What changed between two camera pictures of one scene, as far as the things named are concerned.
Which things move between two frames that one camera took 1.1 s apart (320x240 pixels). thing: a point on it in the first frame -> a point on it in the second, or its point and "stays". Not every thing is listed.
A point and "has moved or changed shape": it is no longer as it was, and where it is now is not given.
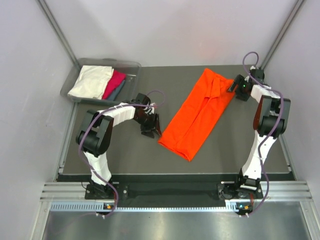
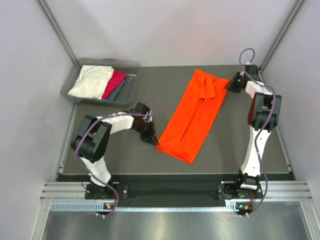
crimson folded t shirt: [117, 79] stays
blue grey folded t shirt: [115, 93] stays
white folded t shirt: [91, 81] stays
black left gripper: [153, 126] -> [150, 137]
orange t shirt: [194, 127] has moved or changed shape
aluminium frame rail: [75, 192] stays
